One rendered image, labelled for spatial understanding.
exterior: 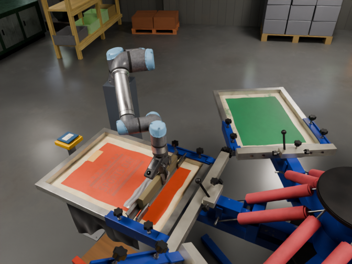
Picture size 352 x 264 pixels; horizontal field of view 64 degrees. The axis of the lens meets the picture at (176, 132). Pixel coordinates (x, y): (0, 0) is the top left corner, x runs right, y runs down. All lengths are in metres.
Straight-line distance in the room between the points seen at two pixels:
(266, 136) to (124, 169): 0.94
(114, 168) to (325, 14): 5.80
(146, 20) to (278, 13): 2.92
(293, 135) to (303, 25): 4.93
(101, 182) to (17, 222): 1.46
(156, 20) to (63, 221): 5.36
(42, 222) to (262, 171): 2.17
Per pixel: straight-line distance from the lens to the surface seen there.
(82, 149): 1.84
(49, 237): 2.75
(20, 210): 3.08
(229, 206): 1.37
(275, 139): 1.95
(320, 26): 6.86
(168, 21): 7.09
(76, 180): 1.70
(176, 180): 1.59
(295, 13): 6.70
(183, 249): 1.09
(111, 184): 1.62
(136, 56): 1.57
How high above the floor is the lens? 2.09
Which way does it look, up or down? 36 degrees down
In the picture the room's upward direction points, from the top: 2 degrees counter-clockwise
